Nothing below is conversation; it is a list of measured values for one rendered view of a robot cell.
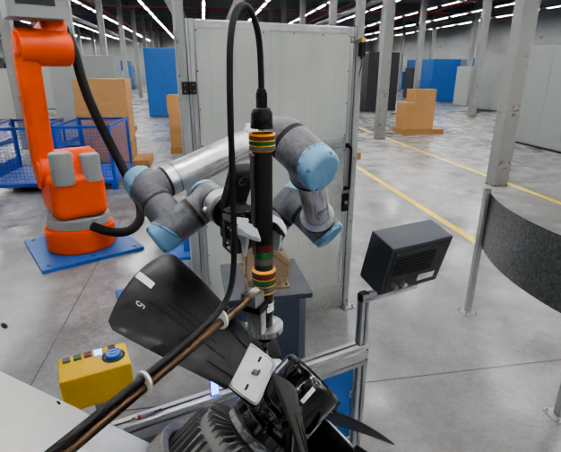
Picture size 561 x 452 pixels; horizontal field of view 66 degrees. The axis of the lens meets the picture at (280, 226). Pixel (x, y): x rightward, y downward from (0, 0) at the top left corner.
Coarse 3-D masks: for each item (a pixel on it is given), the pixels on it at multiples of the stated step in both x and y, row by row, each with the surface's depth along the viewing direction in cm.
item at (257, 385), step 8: (248, 352) 76; (256, 352) 77; (248, 360) 76; (256, 360) 77; (264, 360) 77; (272, 360) 78; (240, 368) 74; (248, 368) 75; (256, 368) 76; (264, 368) 77; (272, 368) 77; (240, 376) 73; (248, 376) 74; (256, 376) 75; (264, 376) 76; (232, 384) 72; (240, 384) 73; (256, 384) 74; (264, 384) 75; (240, 392) 72; (248, 392) 73; (256, 392) 74; (248, 400) 72; (256, 400) 73
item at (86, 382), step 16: (64, 368) 104; (80, 368) 104; (96, 368) 104; (112, 368) 104; (128, 368) 106; (64, 384) 100; (80, 384) 102; (96, 384) 103; (112, 384) 105; (128, 384) 107; (64, 400) 101; (80, 400) 103; (96, 400) 105
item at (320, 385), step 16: (288, 368) 75; (304, 368) 80; (272, 384) 75; (304, 384) 73; (320, 384) 79; (240, 400) 76; (272, 400) 73; (320, 400) 73; (336, 400) 75; (256, 416) 72; (272, 416) 73; (304, 416) 72; (320, 416) 74; (256, 432) 71; (272, 432) 72; (272, 448) 70
